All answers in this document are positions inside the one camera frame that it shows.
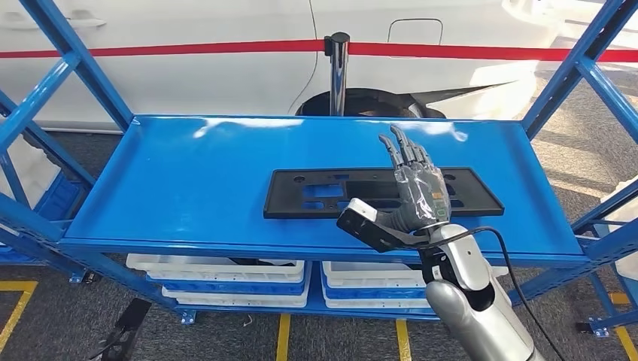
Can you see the white car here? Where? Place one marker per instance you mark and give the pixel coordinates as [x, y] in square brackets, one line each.
[199, 79]

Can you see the black robot bracket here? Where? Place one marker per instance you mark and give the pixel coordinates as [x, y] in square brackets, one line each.
[127, 324]

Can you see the black curved trim part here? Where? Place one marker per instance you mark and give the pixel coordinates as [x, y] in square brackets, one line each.
[259, 261]

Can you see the black car tyre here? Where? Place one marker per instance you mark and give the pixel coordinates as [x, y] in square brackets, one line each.
[369, 102]

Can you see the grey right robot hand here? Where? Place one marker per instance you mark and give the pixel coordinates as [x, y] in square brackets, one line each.
[421, 192]

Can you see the black plastic plate part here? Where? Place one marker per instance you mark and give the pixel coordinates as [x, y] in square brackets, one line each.
[284, 192]

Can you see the red barrier belt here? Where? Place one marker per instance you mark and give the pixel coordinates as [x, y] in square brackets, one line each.
[199, 48]

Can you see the chrome stanchion post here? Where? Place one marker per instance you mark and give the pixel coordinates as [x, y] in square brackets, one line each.
[338, 74]

